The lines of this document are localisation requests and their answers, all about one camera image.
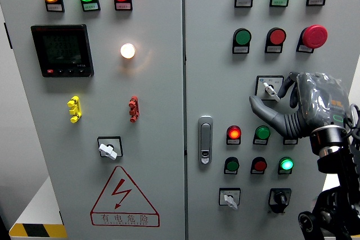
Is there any white-handled switch, plain plate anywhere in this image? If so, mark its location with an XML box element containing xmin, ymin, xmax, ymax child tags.
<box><xmin>97</xmin><ymin>135</ymin><xmax>124</xmax><ymax>161</ymax></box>

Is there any grey cabinet door with lock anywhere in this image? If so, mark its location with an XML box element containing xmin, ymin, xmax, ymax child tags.
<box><xmin>184</xmin><ymin>0</ymin><xmax>360</xmax><ymax>240</ymax></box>

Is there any black yellow striped tape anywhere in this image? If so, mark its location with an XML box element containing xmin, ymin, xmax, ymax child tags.
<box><xmin>8</xmin><ymin>223</ymin><xmax>68</xmax><ymax>239</ymax></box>

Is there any grey cabinet door with display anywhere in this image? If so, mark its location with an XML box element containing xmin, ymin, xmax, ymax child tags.
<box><xmin>0</xmin><ymin>0</ymin><xmax>186</xmax><ymax>240</ymax></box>

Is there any large red stop button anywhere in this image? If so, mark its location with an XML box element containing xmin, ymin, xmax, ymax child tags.
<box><xmin>295</xmin><ymin>24</ymin><xmax>329</xmax><ymax>54</ymax></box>

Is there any small green flat push button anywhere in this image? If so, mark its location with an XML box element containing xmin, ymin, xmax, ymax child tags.
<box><xmin>223</xmin><ymin>156</ymin><xmax>240</xmax><ymax>175</ymax></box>

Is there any large green push button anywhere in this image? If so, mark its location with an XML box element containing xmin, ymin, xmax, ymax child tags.
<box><xmin>232</xmin><ymin>28</ymin><xmax>253</xmax><ymax>55</ymax></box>

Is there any white-handled switch with blue sticker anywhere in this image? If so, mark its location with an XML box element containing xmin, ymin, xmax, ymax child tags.
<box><xmin>254</xmin><ymin>75</ymin><xmax>285</xmax><ymax>102</ymax></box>

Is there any small white-handled turn switch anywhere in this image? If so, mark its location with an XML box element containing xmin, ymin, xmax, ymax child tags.
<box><xmin>218</xmin><ymin>187</ymin><xmax>241</xmax><ymax>211</ymax></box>

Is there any red warning triangle sticker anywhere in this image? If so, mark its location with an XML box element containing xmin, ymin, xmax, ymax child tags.
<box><xmin>89</xmin><ymin>165</ymin><xmax>160</xmax><ymax>228</ymax></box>

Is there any small red lit lamp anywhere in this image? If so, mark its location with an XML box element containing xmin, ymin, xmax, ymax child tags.
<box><xmin>226</xmin><ymin>125</ymin><xmax>242</xmax><ymax>146</ymax></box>

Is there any small red flat push button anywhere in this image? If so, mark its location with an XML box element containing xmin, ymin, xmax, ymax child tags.
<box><xmin>250</xmin><ymin>156</ymin><xmax>268</xmax><ymax>175</ymax></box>

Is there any black display meter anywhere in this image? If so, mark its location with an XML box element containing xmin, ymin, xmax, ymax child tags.
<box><xmin>30</xmin><ymin>24</ymin><xmax>95</xmax><ymax>78</ymax></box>

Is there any small yellow handle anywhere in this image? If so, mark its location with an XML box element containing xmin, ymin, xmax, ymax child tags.
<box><xmin>67</xmin><ymin>96</ymin><xmax>83</xmax><ymax>124</ymax></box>

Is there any small green raised push button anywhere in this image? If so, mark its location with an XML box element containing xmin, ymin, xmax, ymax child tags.
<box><xmin>253</xmin><ymin>125</ymin><xmax>272</xmax><ymax>146</ymax></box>

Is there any white round lamp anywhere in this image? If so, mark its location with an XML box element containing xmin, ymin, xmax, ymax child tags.
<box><xmin>120</xmin><ymin>43</ymin><xmax>136</xmax><ymax>60</ymax></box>

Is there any black-handled turn switch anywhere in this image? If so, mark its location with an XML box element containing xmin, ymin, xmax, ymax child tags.
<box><xmin>267</xmin><ymin>188</ymin><xmax>292</xmax><ymax>215</ymax></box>

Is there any large red push button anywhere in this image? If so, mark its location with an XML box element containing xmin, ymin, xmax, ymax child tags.
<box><xmin>264</xmin><ymin>27</ymin><xmax>287</xmax><ymax>54</ymax></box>

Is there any small green lit lamp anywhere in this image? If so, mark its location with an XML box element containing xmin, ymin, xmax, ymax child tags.
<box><xmin>277</xmin><ymin>156</ymin><xmax>295</xmax><ymax>175</ymax></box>

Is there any silver door lock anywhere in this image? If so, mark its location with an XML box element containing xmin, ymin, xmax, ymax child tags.
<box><xmin>197</xmin><ymin>115</ymin><xmax>214</xmax><ymax>165</ymax></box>

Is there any small red handle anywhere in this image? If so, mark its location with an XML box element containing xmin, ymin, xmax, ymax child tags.
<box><xmin>128</xmin><ymin>95</ymin><xmax>140</xmax><ymax>123</ymax></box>

